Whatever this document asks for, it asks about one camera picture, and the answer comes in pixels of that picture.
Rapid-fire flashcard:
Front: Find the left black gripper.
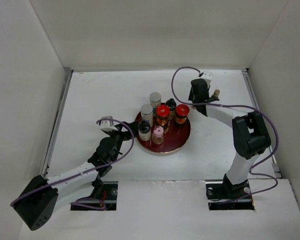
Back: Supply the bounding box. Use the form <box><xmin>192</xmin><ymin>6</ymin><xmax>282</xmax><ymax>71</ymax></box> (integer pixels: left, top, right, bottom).
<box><xmin>105</xmin><ymin>120</ymin><xmax>138</xmax><ymax>162</ymax></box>

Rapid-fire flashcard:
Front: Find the black-cap white bottle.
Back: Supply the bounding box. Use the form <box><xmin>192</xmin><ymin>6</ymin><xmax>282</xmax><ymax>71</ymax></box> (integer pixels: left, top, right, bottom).
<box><xmin>138</xmin><ymin>120</ymin><xmax>151</xmax><ymax>142</ymax></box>

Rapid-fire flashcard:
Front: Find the black-cap grinder bottle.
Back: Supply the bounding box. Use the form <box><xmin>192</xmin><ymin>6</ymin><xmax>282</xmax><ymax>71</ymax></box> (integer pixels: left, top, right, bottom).
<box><xmin>165</xmin><ymin>98</ymin><xmax>177</xmax><ymax>120</ymax></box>

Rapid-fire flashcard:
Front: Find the yellow-label sesame oil bottle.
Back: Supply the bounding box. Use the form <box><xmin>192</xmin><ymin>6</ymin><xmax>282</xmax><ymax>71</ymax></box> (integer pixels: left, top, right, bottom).
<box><xmin>211</xmin><ymin>89</ymin><xmax>220</xmax><ymax>99</ymax></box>

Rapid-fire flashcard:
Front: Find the red-lid chili sauce jar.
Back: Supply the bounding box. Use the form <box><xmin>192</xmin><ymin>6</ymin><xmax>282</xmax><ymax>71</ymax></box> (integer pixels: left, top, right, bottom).
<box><xmin>156</xmin><ymin>105</ymin><xmax>170</xmax><ymax>127</ymax></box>

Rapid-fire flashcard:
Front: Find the pink-lid spice jar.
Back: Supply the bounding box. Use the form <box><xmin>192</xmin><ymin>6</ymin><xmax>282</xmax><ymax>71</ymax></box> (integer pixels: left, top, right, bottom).
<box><xmin>152</xmin><ymin>126</ymin><xmax>164</xmax><ymax>145</ymax></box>

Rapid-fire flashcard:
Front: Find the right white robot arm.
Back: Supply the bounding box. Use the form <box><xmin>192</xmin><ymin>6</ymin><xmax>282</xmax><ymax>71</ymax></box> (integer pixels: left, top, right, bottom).
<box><xmin>188</xmin><ymin>78</ymin><xmax>271</xmax><ymax>200</ymax></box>

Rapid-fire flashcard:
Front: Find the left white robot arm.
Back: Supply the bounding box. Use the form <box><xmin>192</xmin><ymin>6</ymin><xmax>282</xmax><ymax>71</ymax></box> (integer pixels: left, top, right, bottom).
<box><xmin>10</xmin><ymin>116</ymin><xmax>139</xmax><ymax>231</ymax></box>

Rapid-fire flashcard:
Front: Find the round red lacquer tray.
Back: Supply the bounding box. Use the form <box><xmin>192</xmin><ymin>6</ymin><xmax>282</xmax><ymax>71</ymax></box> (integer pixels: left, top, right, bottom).
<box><xmin>137</xmin><ymin>116</ymin><xmax>191</xmax><ymax>153</ymax></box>

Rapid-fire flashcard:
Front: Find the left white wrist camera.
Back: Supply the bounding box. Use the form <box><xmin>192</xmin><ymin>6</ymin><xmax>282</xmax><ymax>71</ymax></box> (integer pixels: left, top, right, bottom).
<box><xmin>99</xmin><ymin>116</ymin><xmax>115</xmax><ymax>132</ymax></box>

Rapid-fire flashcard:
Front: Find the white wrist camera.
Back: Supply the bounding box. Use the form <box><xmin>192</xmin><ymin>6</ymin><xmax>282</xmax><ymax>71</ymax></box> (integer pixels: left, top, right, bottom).
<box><xmin>199</xmin><ymin>71</ymin><xmax>213</xmax><ymax>87</ymax></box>
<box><xmin>99</xmin><ymin>116</ymin><xmax>115</xmax><ymax>132</ymax></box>

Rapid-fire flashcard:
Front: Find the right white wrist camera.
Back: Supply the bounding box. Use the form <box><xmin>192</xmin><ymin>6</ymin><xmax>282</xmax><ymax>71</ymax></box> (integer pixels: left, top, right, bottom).
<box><xmin>199</xmin><ymin>71</ymin><xmax>213</xmax><ymax>87</ymax></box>

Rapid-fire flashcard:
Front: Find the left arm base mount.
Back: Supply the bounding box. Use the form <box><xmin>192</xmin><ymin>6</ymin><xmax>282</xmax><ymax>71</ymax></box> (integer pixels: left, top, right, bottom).
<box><xmin>70</xmin><ymin>181</ymin><xmax>119</xmax><ymax>212</ymax></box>

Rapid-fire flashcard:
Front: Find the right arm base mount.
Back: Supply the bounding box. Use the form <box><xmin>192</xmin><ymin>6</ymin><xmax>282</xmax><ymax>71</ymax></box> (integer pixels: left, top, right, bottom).
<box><xmin>205</xmin><ymin>179</ymin><xmax>255</xmax><ymax>211</ymax></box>

